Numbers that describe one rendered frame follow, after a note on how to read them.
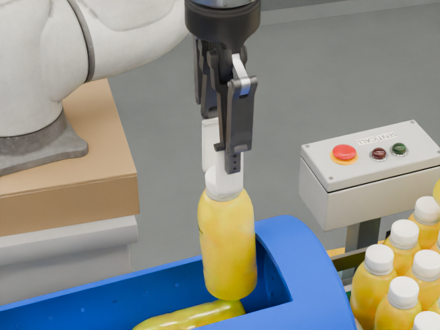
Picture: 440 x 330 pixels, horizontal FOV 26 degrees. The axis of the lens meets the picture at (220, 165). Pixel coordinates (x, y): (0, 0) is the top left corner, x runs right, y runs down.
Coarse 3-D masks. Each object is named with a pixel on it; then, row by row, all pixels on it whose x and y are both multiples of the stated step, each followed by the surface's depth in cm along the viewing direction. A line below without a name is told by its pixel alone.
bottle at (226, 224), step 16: (208, 192) 107; (240, 192) 108; (208, 208) 107; (224, 208) 107; (240, 208) 107; (208, 224) 108; (224, 224) 107; (240, 224) 108; (208, 240) 110; (224, 240) 109; (240, 240) 109; (208, 256) 112; (224, 256) 110; (240, 256) 111; (256, 256) 114; (208, 272) 114; (224, 272) 112; (240, 272) 113; (256, 272) 116; (208, 288) 116; (224, 288) 114; (240, 288) 114
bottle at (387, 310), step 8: (384, 296) 130; (384, 304) 128; (392, 304) 127; (416, 304) 128; (376, 312) 130; (384, 312) 128; (392, 312) 127; (400, 312) 127; (408, 312) 127; (416, 312) 127; (376, 320) 130; (384, 320) 128; (392, 320) 127; (400, 320) 127; (408, 320) 127; (376, 328) 130; (384, 328) 129; (392, 328) 128; (400, 328) 127; (408, 328) 127
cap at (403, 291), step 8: (392, 280) 128; (400, 280) 128; (408, 280) 128; (392, 288) 127; (400, 288) 127; (408, 288) 127; (416, 288) 127; (392, 296) 127; (400, 296) 126; (408, 296) 125; (416, 296) 126; (400, 304) 127; (408, 304) 126
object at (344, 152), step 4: (340, 144) 146; (344, 144) 146; (336, 148) 145; (340, 148) 145; (344, 148) 145; (348, 148) 145; (352, 148) 145; (336, 152) 145; (340, 152) 145; (344, 152) 145; (348, 152) 145; (352, 152) 145; (336, 156) 144; (340, 156) 144; (344, 156) 144; (348, 156) 144; (352, 156) 144
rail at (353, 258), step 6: (348, 252) 146; (354, 252) 146; (360, 252) 146; (336, 258) 145; (342, 258) 146; (348, 258) 146; (354, 258) 147; (360, 258) 147; (336, 264) 146; (342, 264) 146; (348, 264) 147; (354, 264) 147
